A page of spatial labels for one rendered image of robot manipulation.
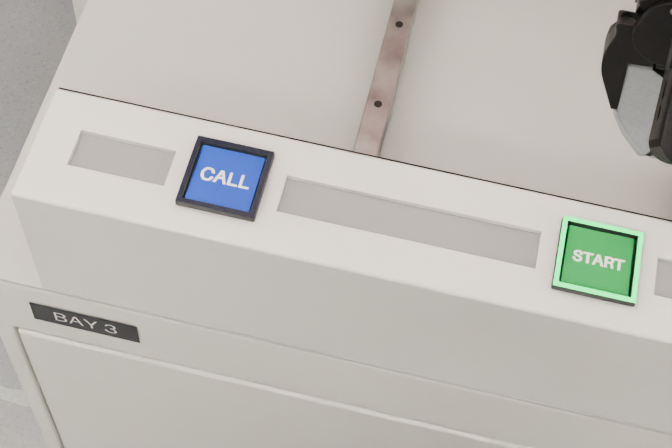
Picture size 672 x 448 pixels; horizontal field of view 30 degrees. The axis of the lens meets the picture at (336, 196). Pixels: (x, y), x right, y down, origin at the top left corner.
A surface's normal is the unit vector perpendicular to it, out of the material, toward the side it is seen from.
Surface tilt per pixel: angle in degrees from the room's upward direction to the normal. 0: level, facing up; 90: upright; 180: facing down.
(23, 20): 0
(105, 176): 0
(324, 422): 90
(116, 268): 90
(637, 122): 90
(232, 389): 90
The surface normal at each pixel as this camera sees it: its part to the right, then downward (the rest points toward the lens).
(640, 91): -0.22, 0.82
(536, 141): 0.04, -0.52
